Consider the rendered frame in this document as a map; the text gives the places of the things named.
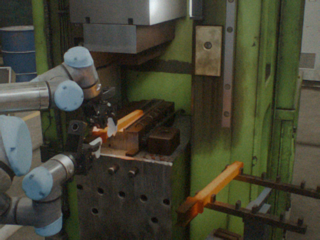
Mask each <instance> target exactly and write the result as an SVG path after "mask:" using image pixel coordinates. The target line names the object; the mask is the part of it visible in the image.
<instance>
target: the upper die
mask: <svg viewBox="0 0 320 240"><path fill-rule="evenodd" d="M83 38H84V48H86V49H87V50H88V51H91V52H111V53H130V54H137V53H139V52H142V51H145V50H147V49H150V48H152V47H154V46H157V45H160V44H162V43H165V42H168V41H170V40H173V39H174V38H175V18H174V19H170V20H167V21H164V22H161V23H157V24H153V25H134V24H129V25H124V24H91V23H83Z"/></svg>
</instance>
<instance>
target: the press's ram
mask: <svg viewBox="0 0 320 240"><path fill-rule="evenodd" d="M69 14H70V23H74V24H88V23H91V24H108V25H131V24H133V25H141V26H150V25H154V24H158V23H162V22H166V21H168V20H172V19H176V18H180V17H184V16H186V15H187V0H69Z"/></svg>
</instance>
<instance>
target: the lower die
mask: <svg viewBox="0 0 320 240"><path fill-rule="evenodd" d="M152 100H160V101H159V102H157V103H156V104H154V105H153V106H152V107H151V108H149V109H148V110H147V111H145V112H144V113H143V114H141V115H140V116H139V117H137V118H136V119H135V120H133V121H131V123H129V124H128V125H127V126H125V127H123V131H118V132H116V134H115V136H113V135H111V136H110V137H108V138H107V139H106V143H102V144H101V146H100V147H102V148H110V149H119V150H127V151H130V150H131V149H133V150H139V151H140V150H141V149H143V148H144V147H145V145H146V144H144V145H143V144H141V143H140V140H141V139H142V137H143V134H144V132H143V126H142V125H141V124H138V125H137V126H136V127H135V125H136V123H139V122H140V120H141V119H144V118H145V116H148V115H149V113H151V112H153V110H155V109H157V107H159V106H161V104H162V103H166V104H168V107H169V114H170V113H174V112H175V102H171V101H164V99H155V98H153V99H151V100H143V99H142V100H140V101H131V102H130V103H128V104H127V105H125V106H124V107H122V108H121V109H120V110H117V111H116V114H117V116H118V120H120V119H122V118H123V117H126V116H127V115H129V114H130V113H132V112H134V111H136V110H139V109H141V108H143V107H144V106H145V105H146V104H148V103H149V102H151V101H152ZM162 107H164V109H165V117H167V114H168V107H167V105H165V104H163V105H162ZM159 110H160V111H161V119H162V120H163V117H164V110H163V108H161V107H160V108H159ZM154 112H155V113H156V114H157V116H158V124H159V122H160V112H159V111H158V110H155V111H154ZM150 116H152V117H153V126H154V127H155V125H156V116H155V115H154V114H151V115H150ZM146 119H147V120H148V122H149V130H150V131H151V129H152V119H151V118H150V117H147V118H146ZM141 123H143V124H144V126H145V135H146V134H147V130H148V123H147V121H145V120H143V121H141ZM93 129H94V126H92V127H90V128H89V129H88V135H89V136H90V135H92V134H93ZM108 144H110V145H111V147H109V146H108Z"/></svg>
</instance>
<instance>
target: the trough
mask: <svg viewBox="0 0 320 240"><path fill-rule="evenodd" d="M159 101H160V100H152V101H151V102H149V103H147V104H146V105H145V106H144V107H142V108H140V109H139V110H141V111H143V113H144V112H145V111H147V110H148V109H150V108H151V107H153V106H154V105H155V104H156V103H158V102H159Z"/></svg>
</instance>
